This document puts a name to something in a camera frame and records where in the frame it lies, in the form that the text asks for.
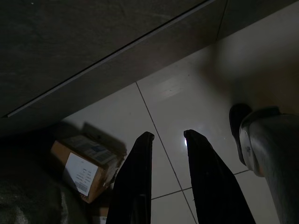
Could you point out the dark grey kitchen cabinet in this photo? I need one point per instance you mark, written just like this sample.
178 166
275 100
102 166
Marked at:
70 46

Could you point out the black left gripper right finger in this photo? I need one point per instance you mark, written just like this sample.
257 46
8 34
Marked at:
210 182

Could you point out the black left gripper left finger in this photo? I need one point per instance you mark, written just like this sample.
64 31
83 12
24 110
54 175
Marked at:
135 177

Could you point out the grey plastic bag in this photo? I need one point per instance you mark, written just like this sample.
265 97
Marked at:
28 191

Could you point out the silver robot leg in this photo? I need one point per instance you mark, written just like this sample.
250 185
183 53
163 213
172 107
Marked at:
275 158

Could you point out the black robot foot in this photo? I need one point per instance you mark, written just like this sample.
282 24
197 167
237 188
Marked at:
236 121

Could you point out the labelled brown cardboard box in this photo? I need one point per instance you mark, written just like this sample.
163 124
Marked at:
93 172

